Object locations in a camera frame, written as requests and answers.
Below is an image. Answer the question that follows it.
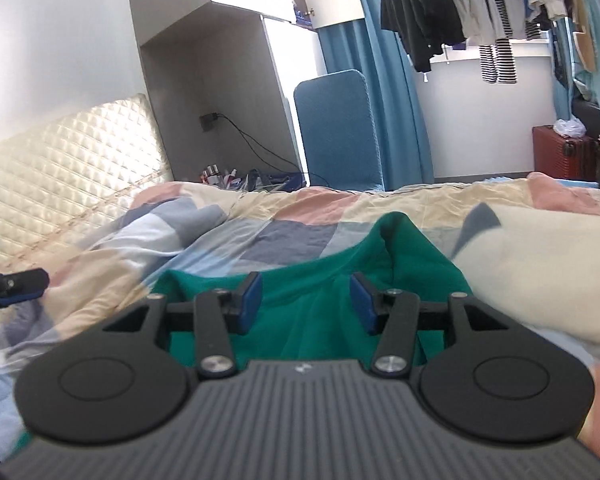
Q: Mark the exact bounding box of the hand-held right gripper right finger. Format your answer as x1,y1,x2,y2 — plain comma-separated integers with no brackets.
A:
349,272,503,378

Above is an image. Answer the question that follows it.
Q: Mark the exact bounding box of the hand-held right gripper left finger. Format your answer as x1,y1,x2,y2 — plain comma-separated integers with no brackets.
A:
102,271,263,378

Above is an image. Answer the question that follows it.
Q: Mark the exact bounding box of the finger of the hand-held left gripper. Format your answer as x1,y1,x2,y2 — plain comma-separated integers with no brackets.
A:
0,267,50,311

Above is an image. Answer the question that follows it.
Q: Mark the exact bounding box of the green sweatshirt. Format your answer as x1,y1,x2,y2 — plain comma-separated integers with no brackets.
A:
12,212,473,453

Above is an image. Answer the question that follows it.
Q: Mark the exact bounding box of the person in dark clothes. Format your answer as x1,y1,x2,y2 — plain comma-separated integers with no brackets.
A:
379,0,467,73

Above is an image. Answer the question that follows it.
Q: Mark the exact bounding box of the patchwork quilt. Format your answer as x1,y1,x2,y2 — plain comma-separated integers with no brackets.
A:
0,172,600,466

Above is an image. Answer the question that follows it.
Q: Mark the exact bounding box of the cream quilted headboard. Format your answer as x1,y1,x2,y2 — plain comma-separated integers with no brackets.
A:
0,92,173,276

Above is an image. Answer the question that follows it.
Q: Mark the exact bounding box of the group of small bottles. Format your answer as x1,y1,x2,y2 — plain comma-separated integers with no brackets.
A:
199,162,246,187

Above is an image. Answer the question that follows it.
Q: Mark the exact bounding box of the blue chair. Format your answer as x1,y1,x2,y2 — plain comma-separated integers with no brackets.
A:
293,69,386,192

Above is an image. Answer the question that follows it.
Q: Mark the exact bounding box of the blue curtain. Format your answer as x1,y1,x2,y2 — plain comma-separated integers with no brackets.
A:
317,0,436,186

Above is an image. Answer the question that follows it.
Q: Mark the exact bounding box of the red suitcase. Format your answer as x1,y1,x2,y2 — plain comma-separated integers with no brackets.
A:
532,125,600,181

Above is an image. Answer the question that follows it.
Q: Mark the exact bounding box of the clear plastic bag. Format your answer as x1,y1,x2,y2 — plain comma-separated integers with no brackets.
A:
552,116,588,137

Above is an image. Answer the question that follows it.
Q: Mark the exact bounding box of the striped hanging garment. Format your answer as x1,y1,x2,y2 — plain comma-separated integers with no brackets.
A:
478,42,518,85

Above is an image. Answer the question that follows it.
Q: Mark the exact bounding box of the grey hanging garment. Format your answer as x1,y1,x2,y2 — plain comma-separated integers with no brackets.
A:
445,0,513,46

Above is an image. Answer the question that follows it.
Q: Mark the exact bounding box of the black cable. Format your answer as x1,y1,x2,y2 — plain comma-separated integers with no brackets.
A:
217,114,331,187

